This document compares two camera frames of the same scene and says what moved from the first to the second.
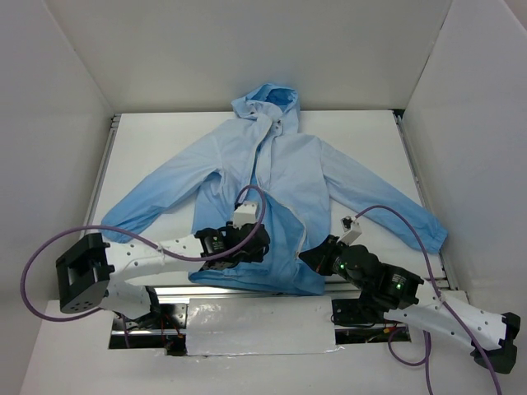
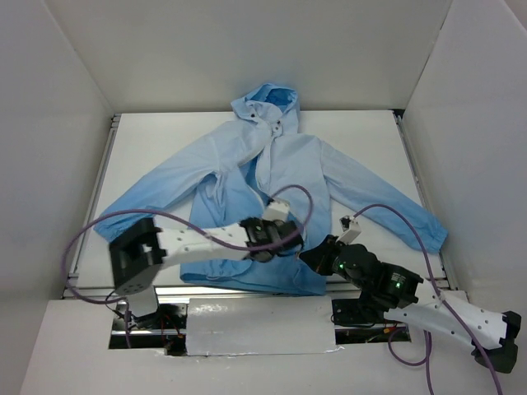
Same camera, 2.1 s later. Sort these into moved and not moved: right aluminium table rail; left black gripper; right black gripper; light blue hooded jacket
Moved: left black gripper
Not moved: light blue hooded jacket; right black gripper; right aluminium table rail
